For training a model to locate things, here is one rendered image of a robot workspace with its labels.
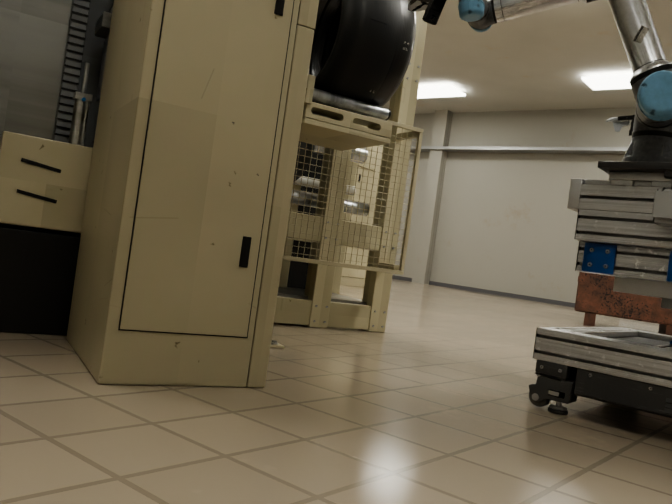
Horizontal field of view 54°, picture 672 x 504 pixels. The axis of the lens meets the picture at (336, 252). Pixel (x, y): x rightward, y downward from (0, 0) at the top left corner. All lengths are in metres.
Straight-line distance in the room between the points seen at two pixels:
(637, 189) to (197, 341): 1.26
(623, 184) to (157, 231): 1.28
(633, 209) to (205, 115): 1.19
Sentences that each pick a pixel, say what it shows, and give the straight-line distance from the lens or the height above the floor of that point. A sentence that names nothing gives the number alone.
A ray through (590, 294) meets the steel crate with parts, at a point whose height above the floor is 0.31.
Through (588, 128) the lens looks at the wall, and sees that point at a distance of 13.05.
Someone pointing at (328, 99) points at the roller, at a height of 0.89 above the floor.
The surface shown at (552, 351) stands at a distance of 1.94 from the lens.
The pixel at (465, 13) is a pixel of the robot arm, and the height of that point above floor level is 1.11.
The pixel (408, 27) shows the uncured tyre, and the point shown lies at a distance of 2.46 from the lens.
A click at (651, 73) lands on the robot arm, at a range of 1.95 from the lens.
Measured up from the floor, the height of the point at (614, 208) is 0.59.
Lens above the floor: 0.35
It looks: level
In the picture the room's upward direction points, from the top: 8 degrees clockwise
